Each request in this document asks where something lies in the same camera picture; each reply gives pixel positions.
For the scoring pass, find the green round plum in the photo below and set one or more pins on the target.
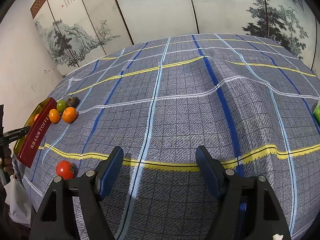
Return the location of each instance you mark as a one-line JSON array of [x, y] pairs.
[[60, 106]]

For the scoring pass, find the painted folding screen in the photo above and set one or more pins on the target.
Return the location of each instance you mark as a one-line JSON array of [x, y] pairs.
[[155, 7]]

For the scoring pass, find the person's left hand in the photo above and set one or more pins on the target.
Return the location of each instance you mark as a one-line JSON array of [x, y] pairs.
[[8, 166]]

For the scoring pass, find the red and gold tin box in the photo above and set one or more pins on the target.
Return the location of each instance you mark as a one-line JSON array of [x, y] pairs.
[[37, 140]]

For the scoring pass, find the orange tangerine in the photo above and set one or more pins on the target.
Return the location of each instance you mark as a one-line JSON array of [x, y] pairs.
[[69, 115], [36, 117], [54, 116]]

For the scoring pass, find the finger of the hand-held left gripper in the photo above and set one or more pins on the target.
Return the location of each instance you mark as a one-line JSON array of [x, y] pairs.
[[16, 132]]

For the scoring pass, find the red tomato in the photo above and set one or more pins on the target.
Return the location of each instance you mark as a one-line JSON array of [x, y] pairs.
[[64, 170]]

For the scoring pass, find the grey plaid bed sheet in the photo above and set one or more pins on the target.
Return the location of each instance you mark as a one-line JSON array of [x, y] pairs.
[[187, 110]]

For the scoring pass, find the green packet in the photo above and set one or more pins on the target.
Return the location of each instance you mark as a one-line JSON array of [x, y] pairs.
[[317, 113]]

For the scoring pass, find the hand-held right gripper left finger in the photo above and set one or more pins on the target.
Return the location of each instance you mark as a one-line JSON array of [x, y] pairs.
[[112, 170]]

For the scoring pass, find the brown wrinkled passion fruit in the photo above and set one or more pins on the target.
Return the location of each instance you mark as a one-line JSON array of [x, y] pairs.
[[73, 101]]

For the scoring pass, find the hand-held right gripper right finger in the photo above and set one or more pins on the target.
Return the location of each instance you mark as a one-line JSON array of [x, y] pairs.
[[207, 170]]

